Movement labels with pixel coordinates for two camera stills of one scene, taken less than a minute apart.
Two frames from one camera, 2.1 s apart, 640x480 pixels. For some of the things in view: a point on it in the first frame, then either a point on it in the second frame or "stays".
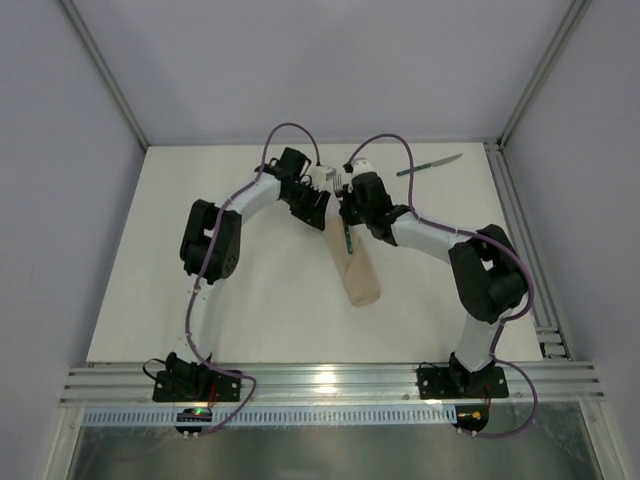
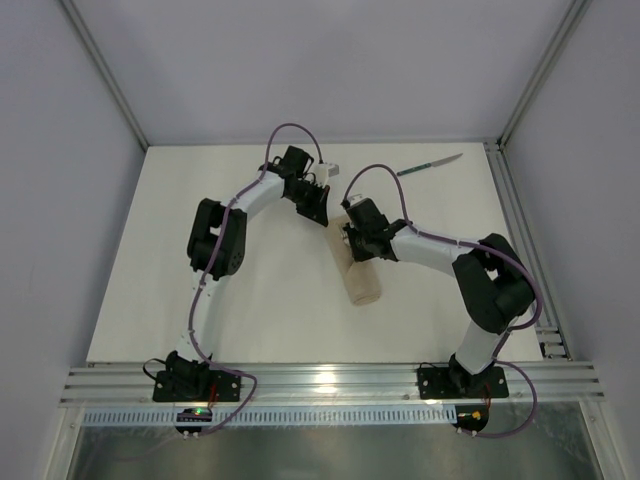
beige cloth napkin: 355,268 stays
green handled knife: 430,164 stays
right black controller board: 471,417 stays
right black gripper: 353,210 → 357,245
